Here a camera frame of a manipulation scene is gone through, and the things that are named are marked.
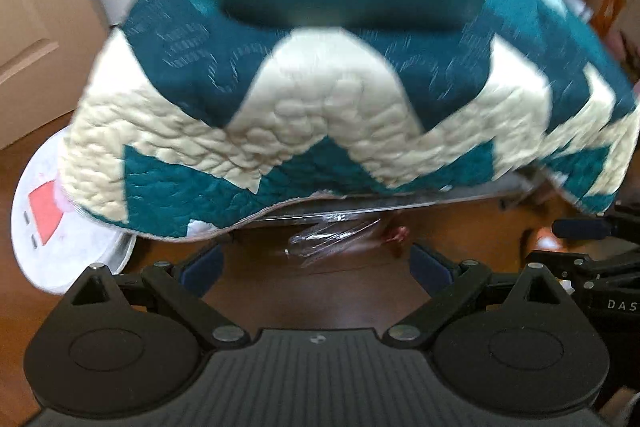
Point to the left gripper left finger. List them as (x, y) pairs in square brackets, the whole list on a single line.
[(201, 271)]

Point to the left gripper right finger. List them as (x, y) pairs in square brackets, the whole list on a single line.
[(431, 270)]

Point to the clear plastic wrapper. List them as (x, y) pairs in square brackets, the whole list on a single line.
[(333, 238)]

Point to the white round stool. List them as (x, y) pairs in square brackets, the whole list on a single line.
[(53, 242)]

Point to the teal white zigzag quilt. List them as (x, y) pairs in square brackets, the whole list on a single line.
[(192, 123)]

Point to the beige wooden door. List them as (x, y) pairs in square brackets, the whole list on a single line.
[(47, 50)]

